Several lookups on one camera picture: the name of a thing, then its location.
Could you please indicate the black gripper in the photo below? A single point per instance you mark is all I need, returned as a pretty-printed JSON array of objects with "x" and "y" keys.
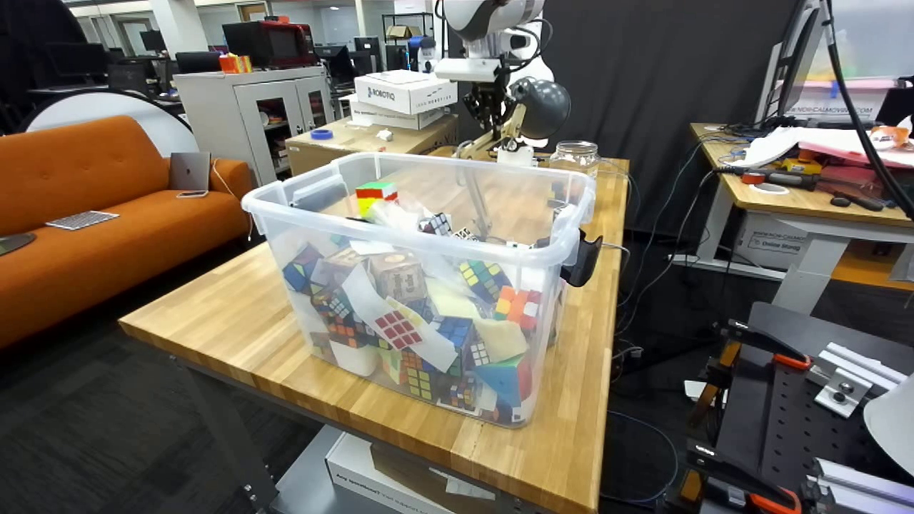
[{"x": 485, "y": 95}]

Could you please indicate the desk lamp with wooden arms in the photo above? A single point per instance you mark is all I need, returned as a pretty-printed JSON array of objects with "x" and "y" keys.
[{"x": 545, "y": 105}]

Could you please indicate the wooden desk with white legs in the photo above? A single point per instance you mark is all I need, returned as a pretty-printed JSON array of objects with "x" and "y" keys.
[{"x": 790, "y": 205}]

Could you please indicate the white plain cardboard box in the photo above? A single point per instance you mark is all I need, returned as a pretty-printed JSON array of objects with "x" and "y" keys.
[{"x": 402, "y": 121}]

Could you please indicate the white printed cardboard box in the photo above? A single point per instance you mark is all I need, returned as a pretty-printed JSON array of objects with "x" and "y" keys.
[{"x": 405, "y": 94}]

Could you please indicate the black white checkered cube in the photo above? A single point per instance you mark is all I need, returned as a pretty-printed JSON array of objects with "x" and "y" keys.
[{"x": 442, "y": 223}]

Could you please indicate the blue green yellow puzzle cube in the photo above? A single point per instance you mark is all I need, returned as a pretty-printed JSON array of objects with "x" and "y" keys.
[{"x": 482, "y": 276}]

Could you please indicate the blue tape roll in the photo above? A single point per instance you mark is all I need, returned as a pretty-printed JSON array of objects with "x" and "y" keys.
[{"x": 321, "y": 135}]

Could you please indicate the black curtain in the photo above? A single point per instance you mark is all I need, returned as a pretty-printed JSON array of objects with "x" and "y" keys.
[{"x": 648, "y": 75}]

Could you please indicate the wooden puzzle cube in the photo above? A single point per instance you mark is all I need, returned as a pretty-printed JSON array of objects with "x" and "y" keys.
[{"x": 395, "y": 276}]

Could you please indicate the orange red puzzle cube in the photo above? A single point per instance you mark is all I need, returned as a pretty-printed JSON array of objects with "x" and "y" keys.
[{"x": 518, "y": 308}]

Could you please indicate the red white puzzle cube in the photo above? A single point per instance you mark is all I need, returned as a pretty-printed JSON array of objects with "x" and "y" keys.
[{"x": 398, "y": 329}]

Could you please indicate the clear plastic storage bin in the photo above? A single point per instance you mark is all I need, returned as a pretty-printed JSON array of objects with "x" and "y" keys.
[{"x": 273, "y": 205}]

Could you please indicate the dark blue puzzle cube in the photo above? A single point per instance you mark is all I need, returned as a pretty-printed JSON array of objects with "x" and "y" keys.
[{"x": 303, "y": 269}]

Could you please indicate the black boxy appliance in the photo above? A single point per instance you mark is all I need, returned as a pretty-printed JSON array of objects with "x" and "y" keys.
[{"x": 268, "y": 46}]

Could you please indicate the orange container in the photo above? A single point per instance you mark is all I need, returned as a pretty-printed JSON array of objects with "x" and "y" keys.
[{"x": 235, "y": 64}]

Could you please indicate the multicolour puzzle cube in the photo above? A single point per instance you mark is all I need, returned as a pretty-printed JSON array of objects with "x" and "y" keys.
[{"x": 419, "y": 379}]

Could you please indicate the white cabinet with glass doors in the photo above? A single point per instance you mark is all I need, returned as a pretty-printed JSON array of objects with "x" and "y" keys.
[{"x": 215, "y": 105}]

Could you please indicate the white papers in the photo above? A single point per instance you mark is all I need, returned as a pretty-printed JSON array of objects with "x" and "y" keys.
[{"x": 768, "y": 149}]

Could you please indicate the grey tablet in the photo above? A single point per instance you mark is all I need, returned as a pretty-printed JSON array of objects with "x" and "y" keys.
[{"x": 189, "y": 172}]

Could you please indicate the black computer monitor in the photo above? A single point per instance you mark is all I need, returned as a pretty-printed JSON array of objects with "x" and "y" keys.
[{"x": 796, "y": 68}]

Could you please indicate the white storage box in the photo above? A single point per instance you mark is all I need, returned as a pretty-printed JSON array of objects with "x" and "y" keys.
[{"x": 818, "y": 105}]

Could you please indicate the red tool case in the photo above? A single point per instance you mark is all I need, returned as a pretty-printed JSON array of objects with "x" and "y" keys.
[{"x": 853, "y": 178}]

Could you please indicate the white round chair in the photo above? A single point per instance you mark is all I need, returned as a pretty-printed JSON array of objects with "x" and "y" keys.
[{"x": 116, "y": 108}]

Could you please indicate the orange sofa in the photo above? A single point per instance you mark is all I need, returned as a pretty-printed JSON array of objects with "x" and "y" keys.
[{"x": 86, "y": 172}]

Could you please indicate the black mounting plate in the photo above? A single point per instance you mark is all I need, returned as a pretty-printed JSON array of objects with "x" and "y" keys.
[{"x": 773, "y": 419}]

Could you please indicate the grey flat book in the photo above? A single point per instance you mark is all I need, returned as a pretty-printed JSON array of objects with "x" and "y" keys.
[{"x": 81, "y": 222}]

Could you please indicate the aluminium extrusion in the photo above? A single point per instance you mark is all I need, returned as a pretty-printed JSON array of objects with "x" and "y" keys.
[
  {"x": 853, "y": 376},
  {"x": 859, "y": 488}
]

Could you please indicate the dark flat pad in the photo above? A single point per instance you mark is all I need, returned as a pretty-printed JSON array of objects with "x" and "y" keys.
[{"x": 16, "y": 245}]

